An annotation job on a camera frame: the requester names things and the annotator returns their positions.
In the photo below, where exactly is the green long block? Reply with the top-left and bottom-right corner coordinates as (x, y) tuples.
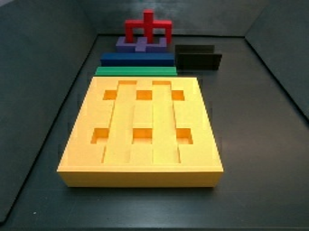
(95, 67), (178, 77)

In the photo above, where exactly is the yellow slotted board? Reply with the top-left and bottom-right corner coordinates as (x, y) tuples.
(56, 77), (223, 188)

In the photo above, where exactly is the black block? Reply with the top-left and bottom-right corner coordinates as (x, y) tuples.
(175, 44), (222, 70)

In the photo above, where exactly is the blue long block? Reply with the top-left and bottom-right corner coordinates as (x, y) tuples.
(100, 52), (175, 67)

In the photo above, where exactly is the purple block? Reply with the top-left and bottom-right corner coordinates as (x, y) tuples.
(116, 36), (167, 53)

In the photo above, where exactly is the red forked block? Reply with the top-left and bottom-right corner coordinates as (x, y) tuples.
(124, 9), (172, 43)

